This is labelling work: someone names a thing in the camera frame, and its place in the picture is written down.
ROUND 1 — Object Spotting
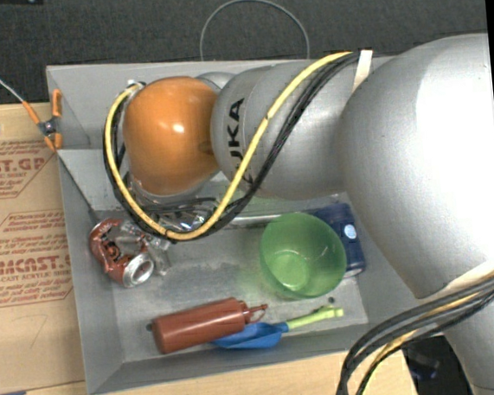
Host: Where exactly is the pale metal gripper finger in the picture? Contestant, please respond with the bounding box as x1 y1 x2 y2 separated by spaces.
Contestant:
147 235 174 278
117 222 149 250

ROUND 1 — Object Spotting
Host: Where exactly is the blue and green toy shovel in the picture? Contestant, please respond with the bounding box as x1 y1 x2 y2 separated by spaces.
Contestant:
208 303 348 355

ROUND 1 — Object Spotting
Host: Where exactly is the green plastic bowl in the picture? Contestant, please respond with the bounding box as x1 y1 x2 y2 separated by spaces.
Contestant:
255 207 351 304

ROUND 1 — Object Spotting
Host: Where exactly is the red-brown squeeze bottle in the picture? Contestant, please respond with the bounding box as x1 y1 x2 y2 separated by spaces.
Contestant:
148 293 273 357

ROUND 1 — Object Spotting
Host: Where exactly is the brown cardboard board red print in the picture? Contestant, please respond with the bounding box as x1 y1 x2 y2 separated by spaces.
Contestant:
0 96 89 395

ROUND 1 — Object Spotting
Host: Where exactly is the grey metal bin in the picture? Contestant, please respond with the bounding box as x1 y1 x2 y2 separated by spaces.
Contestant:
45 33 423 395

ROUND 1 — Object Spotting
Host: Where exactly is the crushed red-brown drink can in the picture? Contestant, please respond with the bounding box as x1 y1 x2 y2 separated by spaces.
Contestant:
85 213 157 293

